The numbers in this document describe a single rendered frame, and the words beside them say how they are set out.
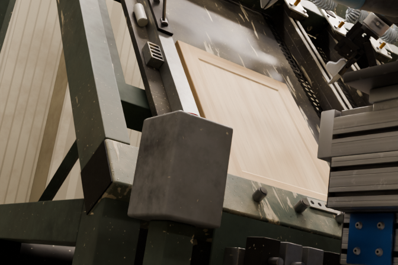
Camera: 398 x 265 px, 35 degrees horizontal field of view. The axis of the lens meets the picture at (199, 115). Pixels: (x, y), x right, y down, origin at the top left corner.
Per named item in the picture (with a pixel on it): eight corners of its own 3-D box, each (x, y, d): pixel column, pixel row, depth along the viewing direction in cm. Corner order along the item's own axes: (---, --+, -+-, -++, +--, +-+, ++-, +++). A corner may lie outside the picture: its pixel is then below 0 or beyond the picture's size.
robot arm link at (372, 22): (389, 26, 199) (390, 28, 191) (378, 38, 200) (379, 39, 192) (371, 11, 199) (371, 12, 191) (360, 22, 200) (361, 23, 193)
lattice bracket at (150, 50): (145, 64, 167) (151, 56, 165) (141, 49, 172) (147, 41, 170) (159, 69, 169) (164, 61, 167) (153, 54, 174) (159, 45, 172)
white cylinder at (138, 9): (131, 9, 186) (135, 24, 180) (136, 1, 185) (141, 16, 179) (140, 12, 188) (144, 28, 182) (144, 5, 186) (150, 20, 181)
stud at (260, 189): (253, 202, 139) (261, 193, 138) (250, 193, 141) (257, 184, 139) (262, 203, 140) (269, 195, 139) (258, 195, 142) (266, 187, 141)
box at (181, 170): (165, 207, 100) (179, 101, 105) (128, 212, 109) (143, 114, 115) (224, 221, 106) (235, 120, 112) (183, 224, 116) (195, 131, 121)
